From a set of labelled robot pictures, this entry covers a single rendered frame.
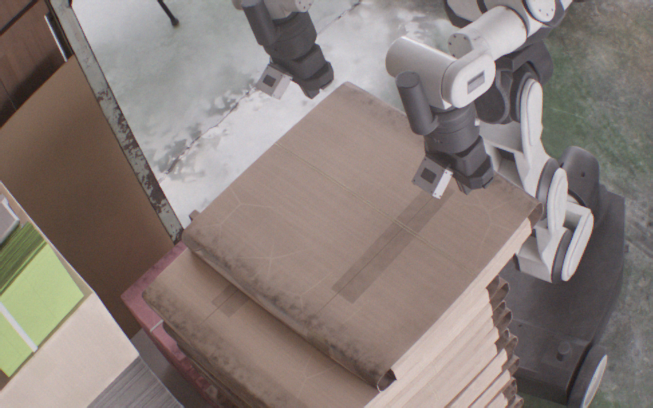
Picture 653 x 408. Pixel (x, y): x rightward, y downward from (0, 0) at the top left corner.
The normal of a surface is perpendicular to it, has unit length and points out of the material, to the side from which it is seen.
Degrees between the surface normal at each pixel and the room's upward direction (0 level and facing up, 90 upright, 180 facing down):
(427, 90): 90
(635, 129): 0
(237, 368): 0
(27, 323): 90
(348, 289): 0
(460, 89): 90
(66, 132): 90
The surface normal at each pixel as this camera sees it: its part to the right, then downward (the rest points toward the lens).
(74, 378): 0.68, 0.47
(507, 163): -0.39, -0.35
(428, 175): -0.57, -0.18
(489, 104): -0.56, 0.44
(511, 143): -0.18, -0.69
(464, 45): -0.69, 0.50
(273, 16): -0.35, 0.80
